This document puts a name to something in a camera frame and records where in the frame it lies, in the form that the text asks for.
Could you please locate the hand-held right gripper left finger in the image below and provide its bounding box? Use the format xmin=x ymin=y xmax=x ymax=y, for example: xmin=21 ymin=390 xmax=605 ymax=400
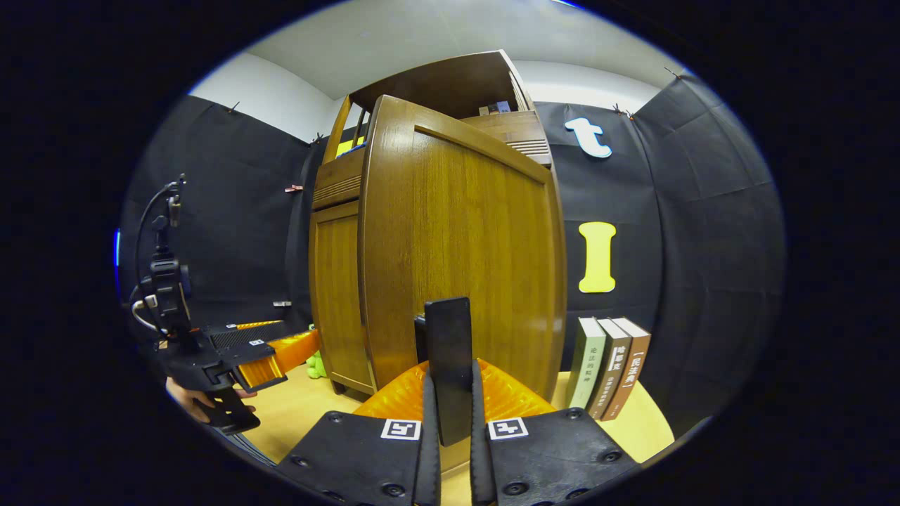
xmin=274 ymin=358 xmax=442 ymax=506

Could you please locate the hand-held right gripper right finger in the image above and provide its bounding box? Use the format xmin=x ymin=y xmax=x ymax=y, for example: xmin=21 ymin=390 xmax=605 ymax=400
xmin=470 ymin=358 xmax=641 ymax=506

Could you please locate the wooden shoe cabinet door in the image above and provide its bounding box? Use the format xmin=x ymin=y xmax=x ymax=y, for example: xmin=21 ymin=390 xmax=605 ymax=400
xmin=359 ymin=95 xmax=567 ymax=447
xmin=309 ymin=200 xmax=375 ymax=396

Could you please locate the wooden double-door shoe cabinet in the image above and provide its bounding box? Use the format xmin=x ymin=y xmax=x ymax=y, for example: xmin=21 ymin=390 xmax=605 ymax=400
xmin=308 ymin=49 xmax=567 ymax=405

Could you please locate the grey-green book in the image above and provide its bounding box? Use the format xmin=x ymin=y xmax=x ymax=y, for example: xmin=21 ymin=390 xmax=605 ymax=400
xmin=566 ymin=316 xmax=607 ymax=410

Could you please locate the dark brown book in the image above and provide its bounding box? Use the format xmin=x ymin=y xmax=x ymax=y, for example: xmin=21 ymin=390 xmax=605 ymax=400
xmin=587 ymin=318 xmax=632 ymax=420

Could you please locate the light brown book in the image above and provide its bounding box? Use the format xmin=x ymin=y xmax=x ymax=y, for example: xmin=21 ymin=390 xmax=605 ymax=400
xmin=601 ymin=318 xmax=652 ymax=422

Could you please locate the black backdrop cloth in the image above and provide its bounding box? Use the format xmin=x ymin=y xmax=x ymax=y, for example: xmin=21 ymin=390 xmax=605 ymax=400
xmin=118 ymin=74 xmax=785 ymax=436

